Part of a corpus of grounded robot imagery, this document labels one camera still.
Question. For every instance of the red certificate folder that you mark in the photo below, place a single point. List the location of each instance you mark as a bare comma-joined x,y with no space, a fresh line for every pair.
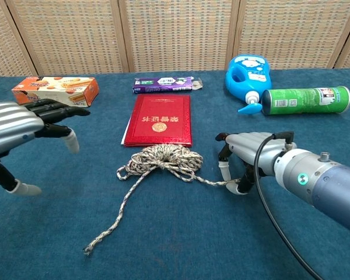
160,119

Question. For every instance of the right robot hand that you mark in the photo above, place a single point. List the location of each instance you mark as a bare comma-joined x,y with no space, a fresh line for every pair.
248,146

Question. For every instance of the blue detergent bottle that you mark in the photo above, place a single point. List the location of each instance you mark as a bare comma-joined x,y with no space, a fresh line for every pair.
248,76

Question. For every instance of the teal table cloth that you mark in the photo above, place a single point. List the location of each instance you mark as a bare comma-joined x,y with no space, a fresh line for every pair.
178,233

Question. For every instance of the orange biscuit box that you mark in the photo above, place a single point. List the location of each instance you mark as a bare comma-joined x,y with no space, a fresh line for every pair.
55,89

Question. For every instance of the woven wicker folding screen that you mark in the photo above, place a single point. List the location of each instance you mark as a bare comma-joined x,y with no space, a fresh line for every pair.
178,35

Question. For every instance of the green chip can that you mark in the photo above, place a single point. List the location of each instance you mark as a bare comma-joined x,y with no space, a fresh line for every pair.
303,100

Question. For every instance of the purple toothpaste box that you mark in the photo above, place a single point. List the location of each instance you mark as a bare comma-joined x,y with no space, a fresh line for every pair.
160,84

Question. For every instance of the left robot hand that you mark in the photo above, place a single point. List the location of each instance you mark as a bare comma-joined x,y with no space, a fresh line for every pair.
11,122

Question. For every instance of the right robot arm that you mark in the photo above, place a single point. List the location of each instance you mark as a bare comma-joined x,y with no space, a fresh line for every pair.
323,183

